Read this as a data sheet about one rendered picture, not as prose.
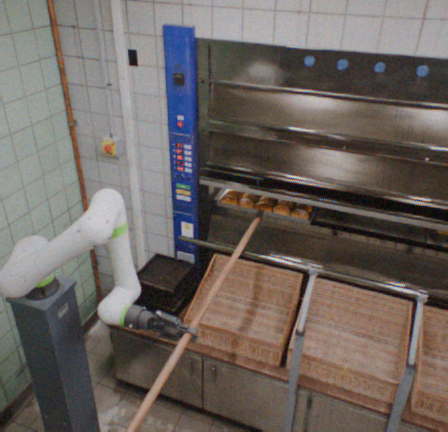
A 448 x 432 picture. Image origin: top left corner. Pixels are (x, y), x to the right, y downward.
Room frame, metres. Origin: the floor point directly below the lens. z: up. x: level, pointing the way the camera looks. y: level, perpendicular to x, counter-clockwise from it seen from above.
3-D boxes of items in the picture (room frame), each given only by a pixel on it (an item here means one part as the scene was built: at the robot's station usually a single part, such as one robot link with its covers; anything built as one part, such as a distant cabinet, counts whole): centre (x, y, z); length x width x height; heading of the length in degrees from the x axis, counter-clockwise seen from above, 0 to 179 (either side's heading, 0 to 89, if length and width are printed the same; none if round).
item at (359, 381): (1.77, -0.67, 0.72); 0.56 x 0.49 x 0.28; 69
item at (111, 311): (1.41, 0.45, 1.20); 0.14 x 0.13 x 0.11; 70
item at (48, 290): (1.55, 0.84, 1.23); 0.26 x 0.15 x 0.06; 70
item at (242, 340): (1.97, -0.12, 0.72); 0.56 x 0.49 x 0.28; 71
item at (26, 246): (1.52, 0.79, 1.36); 0.16 x 0.13 x 0.19; 0
